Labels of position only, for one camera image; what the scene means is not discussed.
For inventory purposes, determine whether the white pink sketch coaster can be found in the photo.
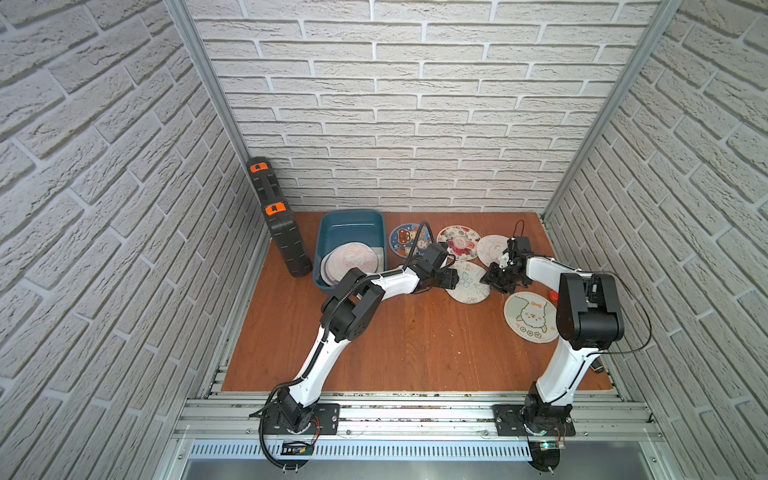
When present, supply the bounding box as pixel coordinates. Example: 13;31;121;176
477;234;509;267

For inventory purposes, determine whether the floral pink coaster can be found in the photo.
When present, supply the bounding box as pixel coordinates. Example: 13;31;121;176
436;225;481;261

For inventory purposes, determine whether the white butterfly coaster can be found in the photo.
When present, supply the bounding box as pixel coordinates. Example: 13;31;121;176
447;261;490;304

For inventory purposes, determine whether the white dog face coaster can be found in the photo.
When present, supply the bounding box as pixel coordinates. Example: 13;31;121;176
504;292;559;344

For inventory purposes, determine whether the pink piglet coaster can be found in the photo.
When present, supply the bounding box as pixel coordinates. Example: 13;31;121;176
320;242;379;286

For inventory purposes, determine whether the teal storage box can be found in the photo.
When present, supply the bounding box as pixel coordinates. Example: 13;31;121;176
312;209;388;294

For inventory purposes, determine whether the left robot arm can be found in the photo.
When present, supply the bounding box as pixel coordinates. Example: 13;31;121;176
266;242;459;433

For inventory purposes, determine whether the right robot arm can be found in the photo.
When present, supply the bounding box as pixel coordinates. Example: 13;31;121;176
481;237;625;434

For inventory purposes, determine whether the blue cartoon animals coaster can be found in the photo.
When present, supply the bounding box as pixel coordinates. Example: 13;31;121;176
388;223;432;259

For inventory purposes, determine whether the black screwdriver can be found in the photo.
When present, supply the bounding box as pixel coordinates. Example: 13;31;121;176
590;357;605;374

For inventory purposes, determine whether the black orange tool case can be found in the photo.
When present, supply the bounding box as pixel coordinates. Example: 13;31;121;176
247;157;312;278

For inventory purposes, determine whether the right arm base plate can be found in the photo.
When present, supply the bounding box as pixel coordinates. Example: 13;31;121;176
492;404;576;437

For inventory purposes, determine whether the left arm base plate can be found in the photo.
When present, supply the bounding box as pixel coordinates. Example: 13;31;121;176
261;403;340;436

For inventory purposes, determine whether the aluminium rail frame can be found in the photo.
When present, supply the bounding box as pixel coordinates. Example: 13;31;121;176
171;391;664;461

